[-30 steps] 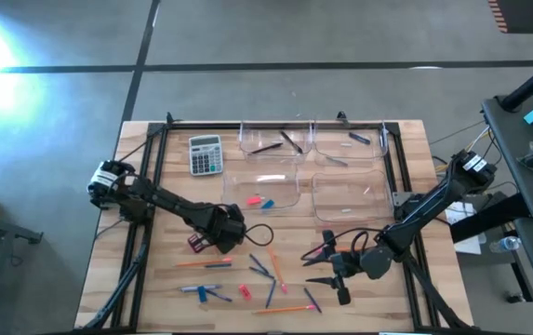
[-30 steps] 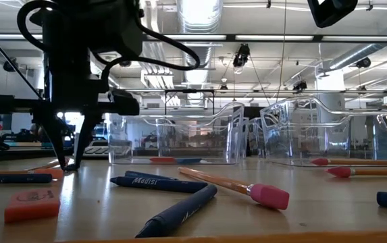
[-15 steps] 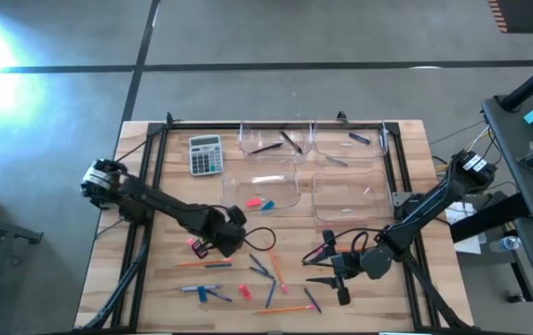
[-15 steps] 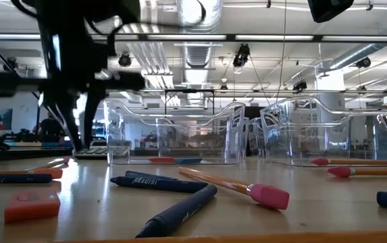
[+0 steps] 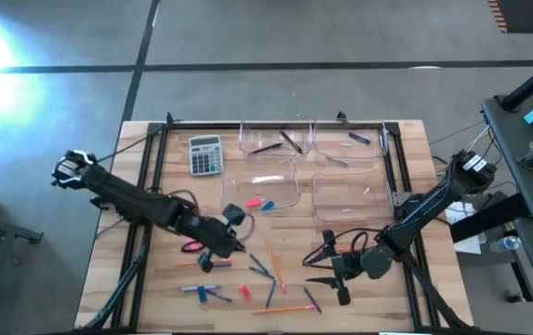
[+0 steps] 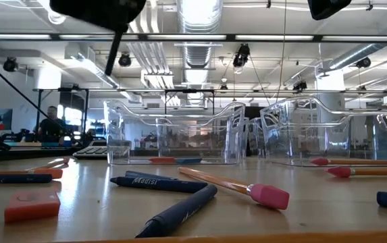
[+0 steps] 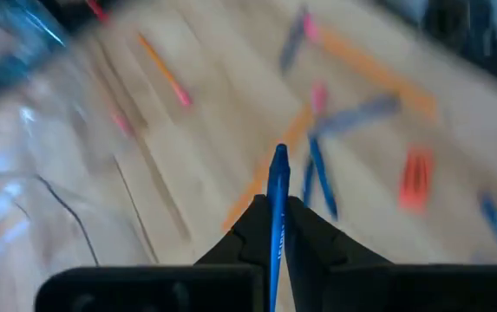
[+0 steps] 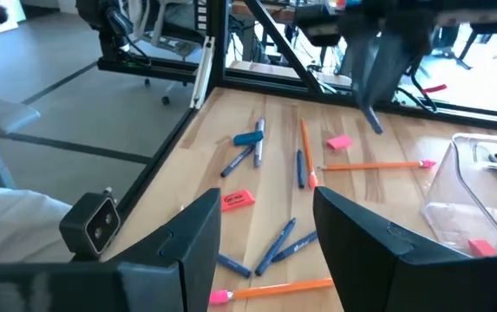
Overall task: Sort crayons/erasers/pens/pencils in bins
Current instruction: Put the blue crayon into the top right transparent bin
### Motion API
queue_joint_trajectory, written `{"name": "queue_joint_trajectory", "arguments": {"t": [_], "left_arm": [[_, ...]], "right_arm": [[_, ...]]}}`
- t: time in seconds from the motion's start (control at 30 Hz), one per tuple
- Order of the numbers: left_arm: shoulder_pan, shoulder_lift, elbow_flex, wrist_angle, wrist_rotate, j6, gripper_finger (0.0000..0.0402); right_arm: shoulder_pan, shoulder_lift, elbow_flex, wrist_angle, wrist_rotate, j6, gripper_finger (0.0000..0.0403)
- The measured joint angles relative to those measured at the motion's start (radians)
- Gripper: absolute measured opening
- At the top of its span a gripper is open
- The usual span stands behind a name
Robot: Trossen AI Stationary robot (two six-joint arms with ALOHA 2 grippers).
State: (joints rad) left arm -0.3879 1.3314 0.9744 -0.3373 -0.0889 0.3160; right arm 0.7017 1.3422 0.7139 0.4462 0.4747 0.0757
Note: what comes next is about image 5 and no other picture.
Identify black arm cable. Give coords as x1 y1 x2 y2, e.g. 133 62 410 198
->
301 226 383 270
147 185 257 256

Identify thick black beam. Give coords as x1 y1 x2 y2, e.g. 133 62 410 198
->
448 192 533 245

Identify grey blue pen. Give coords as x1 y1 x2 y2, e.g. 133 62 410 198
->
179 284 223 293

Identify clear water bottle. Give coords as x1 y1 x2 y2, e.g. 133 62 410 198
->
487 234 523 255

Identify clear plastic bin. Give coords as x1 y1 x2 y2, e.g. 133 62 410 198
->
311 168 394 223
220 160 301 216
238 119 314 165
313 120 390 168

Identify black pen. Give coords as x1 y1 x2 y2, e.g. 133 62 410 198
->
278 130 304 155
248 141 285 156

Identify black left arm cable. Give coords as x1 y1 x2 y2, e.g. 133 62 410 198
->
147 185 257 256

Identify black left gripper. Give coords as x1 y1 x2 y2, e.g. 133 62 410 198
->
177 203 247 275

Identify black pole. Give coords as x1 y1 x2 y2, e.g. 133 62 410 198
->
500 53 533 114

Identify white paper sheet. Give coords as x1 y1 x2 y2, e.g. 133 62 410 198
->
445 200 486 256

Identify black mat red stripes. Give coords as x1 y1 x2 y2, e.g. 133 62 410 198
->
486 0 533 34

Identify grey desk calculator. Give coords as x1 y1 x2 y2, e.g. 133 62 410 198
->
187 134 225 177

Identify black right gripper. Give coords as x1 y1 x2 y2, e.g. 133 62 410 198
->
304 228 365 307

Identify black aluminium rig frame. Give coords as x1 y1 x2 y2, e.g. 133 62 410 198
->
82 119 475 335

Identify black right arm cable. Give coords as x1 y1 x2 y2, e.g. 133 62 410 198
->
301 226 383 270

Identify thin black cable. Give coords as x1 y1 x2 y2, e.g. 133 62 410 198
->
97 118 184 163

